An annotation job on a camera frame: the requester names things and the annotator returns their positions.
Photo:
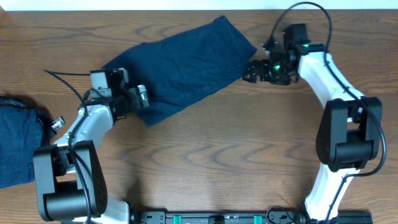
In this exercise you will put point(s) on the silver garment tag clip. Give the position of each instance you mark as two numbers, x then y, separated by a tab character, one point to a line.
58	123

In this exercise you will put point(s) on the dark blue shorts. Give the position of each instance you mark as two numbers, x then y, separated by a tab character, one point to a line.
185	68

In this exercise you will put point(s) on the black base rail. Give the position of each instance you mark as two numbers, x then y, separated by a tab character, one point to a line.
248	218

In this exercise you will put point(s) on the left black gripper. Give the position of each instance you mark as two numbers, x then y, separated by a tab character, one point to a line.
137	104

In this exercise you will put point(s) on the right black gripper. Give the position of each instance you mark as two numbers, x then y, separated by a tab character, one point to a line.
252	65

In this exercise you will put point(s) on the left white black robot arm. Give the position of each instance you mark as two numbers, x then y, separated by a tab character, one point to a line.
69	181

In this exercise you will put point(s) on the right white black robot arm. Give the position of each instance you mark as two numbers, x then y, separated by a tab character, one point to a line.
350	142

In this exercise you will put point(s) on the folded dark blue garment pile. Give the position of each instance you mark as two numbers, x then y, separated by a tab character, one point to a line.
24	129

